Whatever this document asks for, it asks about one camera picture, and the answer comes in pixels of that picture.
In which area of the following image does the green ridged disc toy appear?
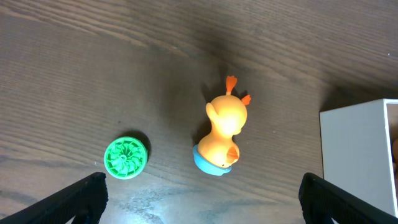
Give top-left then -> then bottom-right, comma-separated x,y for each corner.
103,136 -> 149,180

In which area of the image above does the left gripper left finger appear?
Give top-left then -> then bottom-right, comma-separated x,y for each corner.
1,172 -> 108,224

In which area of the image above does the white cardboard box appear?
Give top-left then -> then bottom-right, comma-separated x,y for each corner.
320,99 -> 397,216

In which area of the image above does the yellow rubber duck toy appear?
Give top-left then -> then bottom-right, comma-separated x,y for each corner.
193,76 -> 251,176

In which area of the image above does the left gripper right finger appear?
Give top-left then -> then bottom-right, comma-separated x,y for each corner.
298,172 -> 397,224

